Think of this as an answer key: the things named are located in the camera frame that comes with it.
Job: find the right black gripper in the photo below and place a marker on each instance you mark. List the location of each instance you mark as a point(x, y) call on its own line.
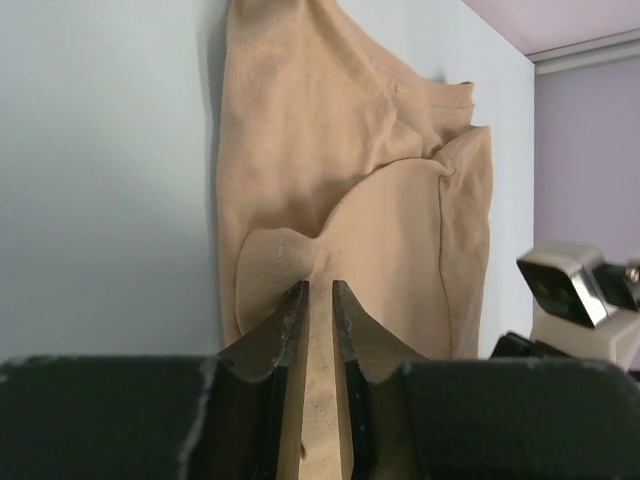
point(513, 345)

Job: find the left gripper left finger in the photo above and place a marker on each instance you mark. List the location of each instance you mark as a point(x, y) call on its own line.
point(233, 415)

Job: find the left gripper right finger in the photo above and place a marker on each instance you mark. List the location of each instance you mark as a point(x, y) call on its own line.
point(403, 416)

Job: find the right aluminium corner post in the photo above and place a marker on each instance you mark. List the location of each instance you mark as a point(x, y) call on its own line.
point(626, 49)

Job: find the beige t shirt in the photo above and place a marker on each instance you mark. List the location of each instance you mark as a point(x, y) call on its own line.
point(337, 161)

